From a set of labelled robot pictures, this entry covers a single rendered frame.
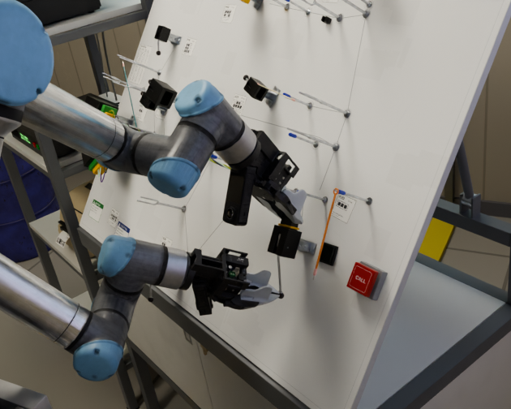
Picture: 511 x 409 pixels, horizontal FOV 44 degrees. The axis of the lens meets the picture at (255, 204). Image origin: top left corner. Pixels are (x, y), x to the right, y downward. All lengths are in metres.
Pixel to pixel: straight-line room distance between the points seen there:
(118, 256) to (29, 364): 1.97
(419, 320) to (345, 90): 0.59
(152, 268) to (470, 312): 0.81
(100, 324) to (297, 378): 0.43
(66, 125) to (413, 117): 0.63
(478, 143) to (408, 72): 2.13
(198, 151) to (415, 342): 0.74
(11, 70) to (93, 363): 0.53
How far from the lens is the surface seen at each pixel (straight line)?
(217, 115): 1.06
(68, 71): 4.52
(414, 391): 1.42
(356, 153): 1.29
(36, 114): 0.98
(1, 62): 0.74
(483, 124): 3.34
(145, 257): 1.15
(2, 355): 3.20
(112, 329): 1.12
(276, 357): 1.36
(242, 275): 1.20
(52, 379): 2.94
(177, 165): 1.02
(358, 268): 1.19
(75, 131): 1.02
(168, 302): 1.65
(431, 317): 1.60
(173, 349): 1.94
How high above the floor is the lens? 1.82
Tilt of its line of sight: 29 degrees down
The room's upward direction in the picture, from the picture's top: 9 degrees counter-clockwise
